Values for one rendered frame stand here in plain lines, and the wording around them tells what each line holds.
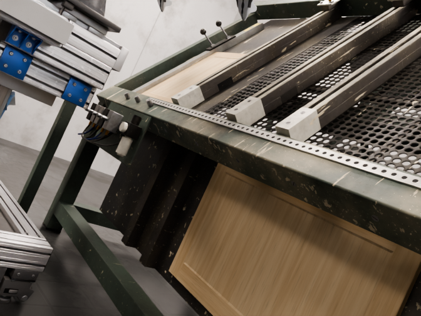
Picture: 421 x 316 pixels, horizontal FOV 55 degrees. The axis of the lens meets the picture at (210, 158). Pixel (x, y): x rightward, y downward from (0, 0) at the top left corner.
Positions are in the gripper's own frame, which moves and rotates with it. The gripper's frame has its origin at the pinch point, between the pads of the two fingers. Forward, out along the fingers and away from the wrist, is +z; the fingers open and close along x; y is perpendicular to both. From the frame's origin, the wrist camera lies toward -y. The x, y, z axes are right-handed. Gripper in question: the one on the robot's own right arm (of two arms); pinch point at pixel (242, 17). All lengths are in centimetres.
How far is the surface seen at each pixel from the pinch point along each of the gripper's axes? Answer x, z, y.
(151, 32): 357, 19, 171
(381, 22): -28, -2, 55
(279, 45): 15.5, 11.2, 40.6
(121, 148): 28, 57, -39
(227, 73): 17.8, 24.3, 9.6
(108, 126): 42, 50, -38
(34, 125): 357, 128, 17
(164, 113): 19, 41, -23
